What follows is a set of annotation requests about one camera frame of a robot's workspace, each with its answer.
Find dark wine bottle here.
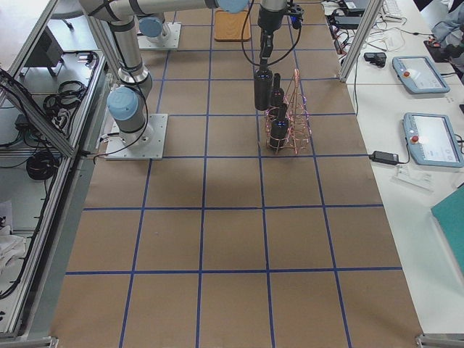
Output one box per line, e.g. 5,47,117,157
254,59,273,111
270,73,285,107
269,103,289,152

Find black power adapter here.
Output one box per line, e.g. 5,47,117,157
368,151,399,165

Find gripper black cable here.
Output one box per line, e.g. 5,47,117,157
240,0,302,67

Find copper wire bottle basket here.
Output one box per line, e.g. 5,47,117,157
265,67,312,154

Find teach pendant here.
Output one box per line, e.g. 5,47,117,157
391,56,450,94
402,112,463,168

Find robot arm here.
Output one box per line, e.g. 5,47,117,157
80,1,248,146
138,15,171,46

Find clear acrylic holder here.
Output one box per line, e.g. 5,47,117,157
391,165,434,192

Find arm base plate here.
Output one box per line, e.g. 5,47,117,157
105,114,168,160
137,22,181,51

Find far teach pendant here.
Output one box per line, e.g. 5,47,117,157
391,56,450,94

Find coiled black cables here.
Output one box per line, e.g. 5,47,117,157
43,80,88,117

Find teal board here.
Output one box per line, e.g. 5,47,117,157
431,188,463,248

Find wooden tray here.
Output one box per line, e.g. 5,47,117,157
213,9,251,42

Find near teach pendant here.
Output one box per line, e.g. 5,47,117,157
402,112,463,168

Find aluminium frame post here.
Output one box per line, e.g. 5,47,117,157
339,0,383,83

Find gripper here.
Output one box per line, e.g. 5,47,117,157
258,0,284,62

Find black handheld device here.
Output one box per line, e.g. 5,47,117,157
363,52,386,68

